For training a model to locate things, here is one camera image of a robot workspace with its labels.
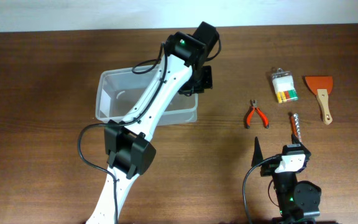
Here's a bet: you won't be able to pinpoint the clear plastic container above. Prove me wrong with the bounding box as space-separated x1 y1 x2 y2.
95 68 198 126

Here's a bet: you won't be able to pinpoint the masonry drill bit red case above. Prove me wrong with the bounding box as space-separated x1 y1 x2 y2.
290 113 302 142

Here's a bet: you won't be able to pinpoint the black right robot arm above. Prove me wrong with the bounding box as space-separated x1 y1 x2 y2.
252 134 321 223

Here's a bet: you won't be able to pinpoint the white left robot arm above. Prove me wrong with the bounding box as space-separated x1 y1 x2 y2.
79 22 221 223

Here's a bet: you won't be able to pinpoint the red scraper with wooden handle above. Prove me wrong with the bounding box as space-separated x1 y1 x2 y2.
305 76 333 125

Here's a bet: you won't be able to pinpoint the red handled pliers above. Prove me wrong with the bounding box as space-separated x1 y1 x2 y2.
244 99 270 129

